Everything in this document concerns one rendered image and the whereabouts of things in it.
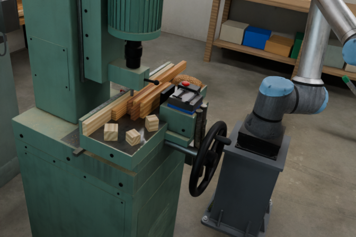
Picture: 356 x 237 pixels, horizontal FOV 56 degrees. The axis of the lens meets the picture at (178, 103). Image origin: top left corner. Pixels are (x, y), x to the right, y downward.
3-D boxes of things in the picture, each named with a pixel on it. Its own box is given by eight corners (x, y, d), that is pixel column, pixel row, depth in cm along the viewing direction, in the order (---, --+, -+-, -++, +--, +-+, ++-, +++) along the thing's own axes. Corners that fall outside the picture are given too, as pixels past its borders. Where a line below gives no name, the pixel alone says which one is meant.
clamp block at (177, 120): (189, 139, 119) (193, 118, 114) (157, 126, 124) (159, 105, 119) (206, 120, 131) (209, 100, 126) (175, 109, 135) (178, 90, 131)
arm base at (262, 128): (250, 114, 183) (255, 98, 178) (284, 127, 177) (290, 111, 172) (239, 129, 168) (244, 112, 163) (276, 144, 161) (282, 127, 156)
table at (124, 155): (156, 183, 103) (157, 169, 100) (79, 147, 113) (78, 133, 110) (225, 102, 150) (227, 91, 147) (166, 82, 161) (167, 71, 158)
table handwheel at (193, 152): (225, 161, 139) (195, 215, 119) (183, 144, 146) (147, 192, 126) (235, 108, 121) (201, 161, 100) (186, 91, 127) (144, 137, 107)
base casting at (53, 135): (132, 197, 114) (133, 177, 109) (12, 137, 134) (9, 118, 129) (189, 134, 149) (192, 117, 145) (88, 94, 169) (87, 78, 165)
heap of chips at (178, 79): (197, 92, 143) (198, 85, 141) (168, 83, 148) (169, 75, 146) (205, 85, 150) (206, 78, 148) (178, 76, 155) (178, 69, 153)
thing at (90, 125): (87, 136, 109) (86, 124, 107) (82, 134, 110) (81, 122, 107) (173, 73, 156) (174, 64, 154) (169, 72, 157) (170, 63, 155)
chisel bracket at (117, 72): (138, 95, 119) (139, 74, 114) (106, 83, 124) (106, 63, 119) (149, 88, 125) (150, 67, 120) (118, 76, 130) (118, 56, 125)
